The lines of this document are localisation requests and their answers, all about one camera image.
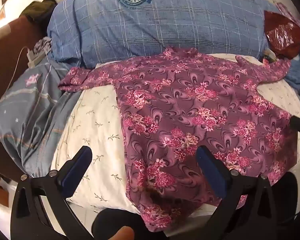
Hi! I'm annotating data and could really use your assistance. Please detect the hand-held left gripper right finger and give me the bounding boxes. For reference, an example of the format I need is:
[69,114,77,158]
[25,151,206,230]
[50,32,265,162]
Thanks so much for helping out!
[165,145,294,240]

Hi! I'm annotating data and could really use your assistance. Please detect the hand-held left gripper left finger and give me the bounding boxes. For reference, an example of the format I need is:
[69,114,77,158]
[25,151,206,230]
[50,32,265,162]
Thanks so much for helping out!
[10,146,93,240]

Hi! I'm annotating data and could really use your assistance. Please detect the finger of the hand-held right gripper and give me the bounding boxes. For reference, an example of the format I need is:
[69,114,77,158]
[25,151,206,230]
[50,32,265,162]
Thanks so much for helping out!
[289,112,300,140]

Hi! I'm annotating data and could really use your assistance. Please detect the purple floral shirt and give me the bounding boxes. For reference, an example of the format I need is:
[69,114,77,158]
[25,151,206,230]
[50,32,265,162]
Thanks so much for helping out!
[58,46,298,232]

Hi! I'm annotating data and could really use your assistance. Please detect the white leaf-print bed sheet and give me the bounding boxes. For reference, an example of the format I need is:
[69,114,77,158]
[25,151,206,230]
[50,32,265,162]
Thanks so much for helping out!
[51,52,300,215]

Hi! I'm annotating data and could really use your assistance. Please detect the person's dark trousers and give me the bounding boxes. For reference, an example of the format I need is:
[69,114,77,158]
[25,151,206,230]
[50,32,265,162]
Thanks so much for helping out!
[91,172,298,240]

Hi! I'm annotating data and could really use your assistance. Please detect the light blue cloth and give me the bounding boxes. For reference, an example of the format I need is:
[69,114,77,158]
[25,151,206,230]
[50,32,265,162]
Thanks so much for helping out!
[285,47,300,90]

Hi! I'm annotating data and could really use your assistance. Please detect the grey-blue striped pillow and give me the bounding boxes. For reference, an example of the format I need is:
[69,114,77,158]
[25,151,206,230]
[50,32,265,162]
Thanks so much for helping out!
[0,61,83,178]

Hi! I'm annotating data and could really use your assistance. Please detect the person's foot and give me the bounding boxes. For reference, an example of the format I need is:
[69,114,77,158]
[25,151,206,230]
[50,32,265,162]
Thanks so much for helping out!
[107,226,135,240]

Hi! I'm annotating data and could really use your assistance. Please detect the red plastic bag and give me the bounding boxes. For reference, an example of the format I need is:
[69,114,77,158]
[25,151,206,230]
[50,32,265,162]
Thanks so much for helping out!
[264,10,300,55]

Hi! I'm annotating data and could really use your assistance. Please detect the white power strip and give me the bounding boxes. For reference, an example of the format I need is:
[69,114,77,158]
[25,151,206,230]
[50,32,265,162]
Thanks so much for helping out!
[27,50,44,68]

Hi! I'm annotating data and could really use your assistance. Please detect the small patterned cloth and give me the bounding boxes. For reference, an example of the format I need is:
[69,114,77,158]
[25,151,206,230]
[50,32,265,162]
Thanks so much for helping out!
[34,37,52,54]

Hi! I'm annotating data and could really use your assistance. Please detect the brown wooden headboard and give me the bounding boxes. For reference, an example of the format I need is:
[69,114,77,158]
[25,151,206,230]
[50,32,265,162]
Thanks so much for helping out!
[0,12,50,110]

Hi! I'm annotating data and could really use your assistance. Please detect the blue plaid quilt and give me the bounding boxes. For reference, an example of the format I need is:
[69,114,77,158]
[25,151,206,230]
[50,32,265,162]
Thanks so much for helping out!
[47,0,280,68]

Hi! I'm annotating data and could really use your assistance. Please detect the dark green cloth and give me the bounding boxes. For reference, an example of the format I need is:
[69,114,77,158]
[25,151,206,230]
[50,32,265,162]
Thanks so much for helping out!
[25,0,57,23]

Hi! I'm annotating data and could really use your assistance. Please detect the white power cable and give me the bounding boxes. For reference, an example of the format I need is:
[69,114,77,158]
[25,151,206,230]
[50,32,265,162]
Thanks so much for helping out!
[10,46,30,85]

